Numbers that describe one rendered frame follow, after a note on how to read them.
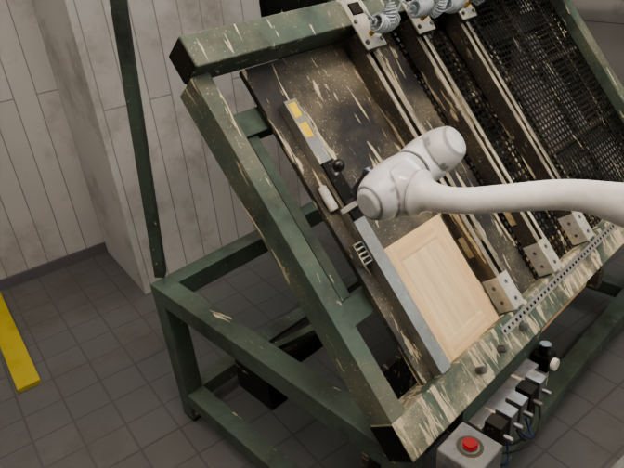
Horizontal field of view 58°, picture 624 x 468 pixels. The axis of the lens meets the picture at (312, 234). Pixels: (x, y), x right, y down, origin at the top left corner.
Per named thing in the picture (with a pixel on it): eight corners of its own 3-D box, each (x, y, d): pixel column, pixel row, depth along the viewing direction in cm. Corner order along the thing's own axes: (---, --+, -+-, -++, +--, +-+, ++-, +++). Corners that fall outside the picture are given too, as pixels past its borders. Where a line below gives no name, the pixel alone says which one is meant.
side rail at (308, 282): (369, 425, 162) (392, 424, 153) (179, 97, 165) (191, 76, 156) (382, 413, 166) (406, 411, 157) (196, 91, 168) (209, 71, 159)
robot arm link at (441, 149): (410, 141, 138) (379, 163, 130) (455, 110, 125) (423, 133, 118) (435, 177, 138) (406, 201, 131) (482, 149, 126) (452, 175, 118)
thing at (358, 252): (358, 268, 171) (364, 266, 168) (347, 248, 171) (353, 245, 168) (367, 263, 173) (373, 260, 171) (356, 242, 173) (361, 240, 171)
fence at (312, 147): (434, 376, 172) (442, 374, 169) (278, 108, 174) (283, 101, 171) (443, 368, 175) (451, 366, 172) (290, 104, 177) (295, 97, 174)
